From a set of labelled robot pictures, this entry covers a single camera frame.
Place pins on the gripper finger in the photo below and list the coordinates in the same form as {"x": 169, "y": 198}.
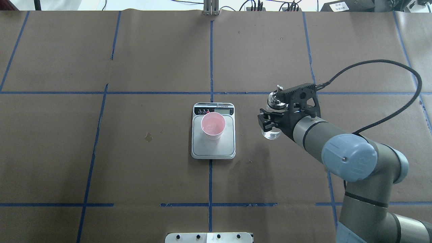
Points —
{"x": 271, "y": 112}
{"x": 268, "y": 123}

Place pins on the aluminium frame post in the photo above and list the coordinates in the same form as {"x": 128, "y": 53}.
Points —
{"x": 211, "y": 8}

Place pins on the silver digital kitchen scale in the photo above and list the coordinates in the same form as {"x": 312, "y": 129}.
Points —
{"x": 221, "y": 149}

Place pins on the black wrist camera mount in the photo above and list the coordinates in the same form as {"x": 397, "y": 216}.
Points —
{"x": 301, "y": 100}

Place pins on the pink paper cup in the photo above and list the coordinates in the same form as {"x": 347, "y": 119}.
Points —
{"x": 213, "y": 125}

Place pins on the black box with label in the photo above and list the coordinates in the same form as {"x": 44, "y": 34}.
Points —
{"x": 349, "y": 6}

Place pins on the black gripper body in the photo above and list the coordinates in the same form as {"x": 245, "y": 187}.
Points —
{"x": 287, "y": 122}

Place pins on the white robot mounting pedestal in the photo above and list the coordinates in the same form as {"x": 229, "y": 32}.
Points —
{"x": 210, "y": 237}

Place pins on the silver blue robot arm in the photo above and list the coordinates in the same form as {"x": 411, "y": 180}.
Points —
{"x": 370, "y": 169}

